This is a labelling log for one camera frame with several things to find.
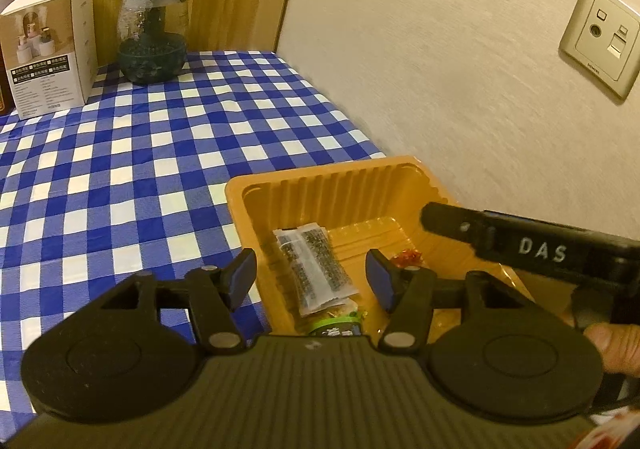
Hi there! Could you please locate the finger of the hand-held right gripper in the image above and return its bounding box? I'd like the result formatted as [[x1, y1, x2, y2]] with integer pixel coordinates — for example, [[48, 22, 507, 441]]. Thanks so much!
[[419, 201, 484, 256]]

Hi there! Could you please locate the person's right hand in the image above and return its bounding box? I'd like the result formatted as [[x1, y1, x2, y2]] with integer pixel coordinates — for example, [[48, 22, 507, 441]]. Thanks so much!
[[582, 321, 640, 376]]

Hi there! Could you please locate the dark green long snack packet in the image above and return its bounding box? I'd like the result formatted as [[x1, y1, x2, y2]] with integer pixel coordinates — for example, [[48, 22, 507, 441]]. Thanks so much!
[[305, 311, 364, 339]]

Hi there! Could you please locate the red white patterned clothing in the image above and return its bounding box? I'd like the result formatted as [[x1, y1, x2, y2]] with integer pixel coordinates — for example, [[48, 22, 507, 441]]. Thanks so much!
[[574, 404, 640, 449]]

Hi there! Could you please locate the beige data socket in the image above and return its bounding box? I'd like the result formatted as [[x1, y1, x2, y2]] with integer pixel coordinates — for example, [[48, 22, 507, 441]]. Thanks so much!
[[558, 0, 640, 101]]

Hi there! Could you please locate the black clear seaweed packet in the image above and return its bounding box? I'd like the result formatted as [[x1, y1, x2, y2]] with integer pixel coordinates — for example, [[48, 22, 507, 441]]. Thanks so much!
[[272, 224, 359, 316]]

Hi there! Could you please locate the clear red snack packet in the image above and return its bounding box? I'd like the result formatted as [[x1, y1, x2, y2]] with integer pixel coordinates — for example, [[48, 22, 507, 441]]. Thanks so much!
[[391, 248, 425, 271]]

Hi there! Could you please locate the white carton box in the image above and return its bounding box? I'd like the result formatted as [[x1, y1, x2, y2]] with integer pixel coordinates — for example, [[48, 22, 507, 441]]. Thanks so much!
[[0, 0, 99, 120]]

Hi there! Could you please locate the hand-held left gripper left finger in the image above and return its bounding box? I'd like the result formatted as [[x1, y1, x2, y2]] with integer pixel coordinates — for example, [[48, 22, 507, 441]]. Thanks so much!
[[82, 248, 258, 355]]

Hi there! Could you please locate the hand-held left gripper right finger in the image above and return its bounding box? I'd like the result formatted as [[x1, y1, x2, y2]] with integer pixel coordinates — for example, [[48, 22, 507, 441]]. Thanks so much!
[[365, 249, 540, 357]]

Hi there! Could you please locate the blue white checked tablecloth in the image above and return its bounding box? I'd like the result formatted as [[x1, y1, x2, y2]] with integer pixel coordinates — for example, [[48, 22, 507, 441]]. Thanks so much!
[[0, 50, 392, 422]]

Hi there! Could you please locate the dark green glass jar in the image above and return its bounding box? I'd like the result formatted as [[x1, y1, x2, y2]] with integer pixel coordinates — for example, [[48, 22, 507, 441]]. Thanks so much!
[[117, 0, 190, 88]]

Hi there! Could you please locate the orange plastic tray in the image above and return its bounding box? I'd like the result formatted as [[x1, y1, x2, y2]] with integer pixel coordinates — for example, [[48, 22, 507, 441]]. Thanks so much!
[[225, 155, 576, 338]]

